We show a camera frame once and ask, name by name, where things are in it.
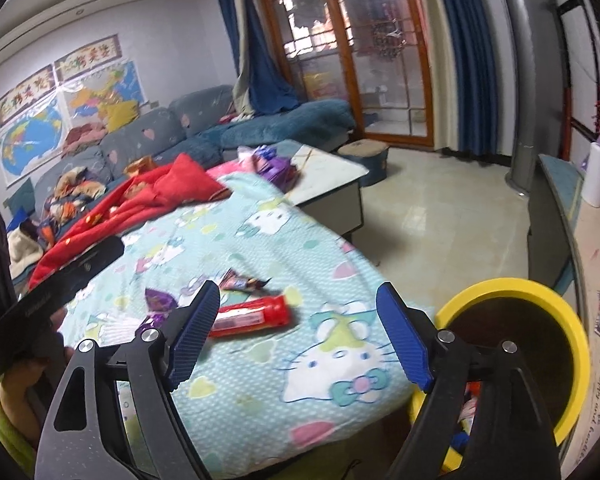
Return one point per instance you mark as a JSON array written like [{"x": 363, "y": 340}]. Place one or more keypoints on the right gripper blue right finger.
[{"x": 409, "y": 331}]

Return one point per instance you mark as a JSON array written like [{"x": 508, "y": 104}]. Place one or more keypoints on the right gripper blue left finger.
[{"x": 187, "y": 329}]

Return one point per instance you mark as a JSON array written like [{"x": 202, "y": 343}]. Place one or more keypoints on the red snack tube wrapper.
[{"x": 264, "y": 313}]

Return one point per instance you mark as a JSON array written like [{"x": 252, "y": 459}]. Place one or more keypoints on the yellow rimmed trash bin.
[{"x": 510, "y": 364}]

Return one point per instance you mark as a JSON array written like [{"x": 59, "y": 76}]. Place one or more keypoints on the person's left hand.
[{"x": 14, "y": 387}]

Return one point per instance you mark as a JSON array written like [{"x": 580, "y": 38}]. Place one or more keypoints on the purple snack wrapper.
[{"x": 159, "y": 307}]

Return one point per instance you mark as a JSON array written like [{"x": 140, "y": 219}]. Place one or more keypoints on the Hello Kitty blue blanket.
[{"x": 297, "y": 356}]

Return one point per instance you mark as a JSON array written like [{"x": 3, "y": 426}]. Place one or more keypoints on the grey heart pattern sofa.
[{"x": 161, "y": 134}]

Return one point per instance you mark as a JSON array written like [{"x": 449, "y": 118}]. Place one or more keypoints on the red blanket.
[{"x": 139, "y": 199}]

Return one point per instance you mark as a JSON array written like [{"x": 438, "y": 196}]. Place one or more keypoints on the purple toys on table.
[{"x": 266, "y": 163}]

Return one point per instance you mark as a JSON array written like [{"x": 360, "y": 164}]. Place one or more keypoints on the white top coffee table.
[{"x": 327, "y": 188}]

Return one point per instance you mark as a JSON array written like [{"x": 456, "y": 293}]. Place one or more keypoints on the round blue footstool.
[{"x": 372, "y": 155}]

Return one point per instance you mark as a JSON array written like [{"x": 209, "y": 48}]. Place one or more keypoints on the blue left curtain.
[{"x": 260, "y": 88}]

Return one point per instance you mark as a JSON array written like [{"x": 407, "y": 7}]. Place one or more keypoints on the blue window curtain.
[{"x": 477, "y": 80}]

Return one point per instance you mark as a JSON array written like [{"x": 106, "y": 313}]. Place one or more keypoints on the white cylinder vase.
[{"x": 591, "y": 186}]

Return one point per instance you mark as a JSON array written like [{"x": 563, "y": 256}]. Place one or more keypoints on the framed calligraphy picture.
[{"x": 45, "y": 80}]

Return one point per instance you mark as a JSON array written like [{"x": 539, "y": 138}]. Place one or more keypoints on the silver tower air conditioner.
[{"x": 540, "y": 80}]

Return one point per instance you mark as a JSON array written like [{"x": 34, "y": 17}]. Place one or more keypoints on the wooden glass sliding door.
[{"x": 371, "y": 53}]

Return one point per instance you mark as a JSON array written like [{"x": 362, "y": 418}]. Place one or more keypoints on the world map wall poster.
[{"x": 105, "y": 99}]

